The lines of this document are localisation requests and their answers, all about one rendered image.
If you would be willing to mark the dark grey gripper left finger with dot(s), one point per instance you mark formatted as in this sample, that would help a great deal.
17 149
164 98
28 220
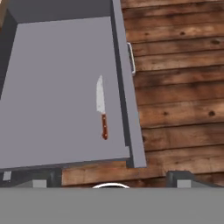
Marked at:
54 178

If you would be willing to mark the open grey drawer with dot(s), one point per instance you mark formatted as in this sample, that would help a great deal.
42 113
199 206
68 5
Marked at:
55 87

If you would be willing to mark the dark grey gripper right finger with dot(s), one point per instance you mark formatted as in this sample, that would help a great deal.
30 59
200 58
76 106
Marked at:
172 178

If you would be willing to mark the white round object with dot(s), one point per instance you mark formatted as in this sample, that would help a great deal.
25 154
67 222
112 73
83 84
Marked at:
110 184

